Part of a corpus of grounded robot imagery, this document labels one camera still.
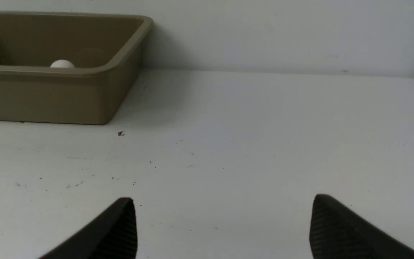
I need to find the tan plastic bin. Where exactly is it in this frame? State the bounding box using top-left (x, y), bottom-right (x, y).
top-left (0, 11), bottom-right (154, 125)

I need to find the white ball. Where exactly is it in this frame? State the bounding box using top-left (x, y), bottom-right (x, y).
top-left (50, 59), bottom-right (75, 68)

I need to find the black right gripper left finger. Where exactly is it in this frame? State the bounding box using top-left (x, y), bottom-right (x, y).
top-left (41, 198), bottom-right (138, 259)

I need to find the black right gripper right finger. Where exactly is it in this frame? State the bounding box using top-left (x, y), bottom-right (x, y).
top-left (309, 194), bottom-right (414, 259)

